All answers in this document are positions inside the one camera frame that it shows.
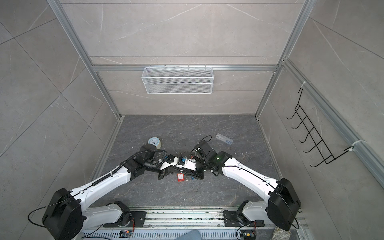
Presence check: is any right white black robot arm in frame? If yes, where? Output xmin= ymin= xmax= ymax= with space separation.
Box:
xmin=182 ymin=140 xmax=302 ymax=231

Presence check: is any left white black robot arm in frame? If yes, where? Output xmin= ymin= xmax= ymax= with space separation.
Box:
xmin=39 ymin=144 xmax=178 ymax=240

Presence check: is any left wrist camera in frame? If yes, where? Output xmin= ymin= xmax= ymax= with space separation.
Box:
xmin=160 ymin=155 xmax=178 ymax=170

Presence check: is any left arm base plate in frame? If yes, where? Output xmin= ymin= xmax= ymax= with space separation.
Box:
xmin=103 ymin=211 xmax=147 ymax=228

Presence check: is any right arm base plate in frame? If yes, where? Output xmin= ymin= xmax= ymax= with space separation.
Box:
xmin=223 ymin=210 xmax=265 ymax=227

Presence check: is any white wire mesh basket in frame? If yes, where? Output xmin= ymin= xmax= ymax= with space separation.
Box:
xmin=142 ymin=67 xmax=214 ymax=95

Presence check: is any black wire hook rack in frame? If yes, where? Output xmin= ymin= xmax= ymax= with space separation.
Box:
xmin=286 ymin=88 xmax=356 ymax=168

